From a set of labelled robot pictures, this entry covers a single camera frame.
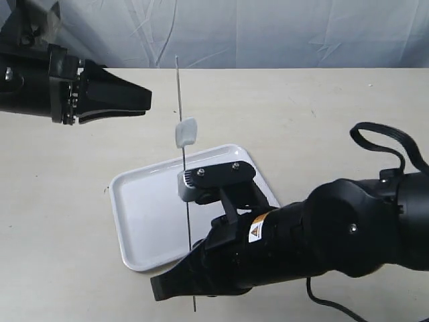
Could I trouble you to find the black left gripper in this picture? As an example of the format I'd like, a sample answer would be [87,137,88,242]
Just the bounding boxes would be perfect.
[48,44,152,125]

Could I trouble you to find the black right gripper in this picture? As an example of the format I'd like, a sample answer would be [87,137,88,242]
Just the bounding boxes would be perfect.
[150,206,322,301]

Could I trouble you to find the thin metal skewer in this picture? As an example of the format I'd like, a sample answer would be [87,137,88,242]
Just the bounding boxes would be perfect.
[175,55,196,313]

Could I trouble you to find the white marshmallow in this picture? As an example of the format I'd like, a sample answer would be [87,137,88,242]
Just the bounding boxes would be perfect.
[175,117,198,149]

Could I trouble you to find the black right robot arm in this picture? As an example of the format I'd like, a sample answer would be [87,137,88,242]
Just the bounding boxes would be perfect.
[150,172,428,301]

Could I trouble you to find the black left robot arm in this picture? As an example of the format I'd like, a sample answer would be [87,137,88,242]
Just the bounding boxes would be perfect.
[1,44,152,125]

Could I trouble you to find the white plastic tray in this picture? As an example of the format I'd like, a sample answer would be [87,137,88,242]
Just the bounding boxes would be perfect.
[110,144,281,274]

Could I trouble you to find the white backdrop curtain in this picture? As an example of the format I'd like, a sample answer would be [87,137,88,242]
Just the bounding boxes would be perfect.
[0,0,429,70]

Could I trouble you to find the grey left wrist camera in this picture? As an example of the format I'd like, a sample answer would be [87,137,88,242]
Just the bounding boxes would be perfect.
[15,1,62,47]

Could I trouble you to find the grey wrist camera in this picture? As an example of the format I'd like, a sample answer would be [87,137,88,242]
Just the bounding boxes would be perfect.
[15,1,62,47]
[177,160,269,223]

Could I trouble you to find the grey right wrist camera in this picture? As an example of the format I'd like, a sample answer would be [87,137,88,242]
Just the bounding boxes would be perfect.
[177,160,269,223]

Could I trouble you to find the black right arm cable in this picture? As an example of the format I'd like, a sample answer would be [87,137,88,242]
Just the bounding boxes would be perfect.
[306,122,429,322]

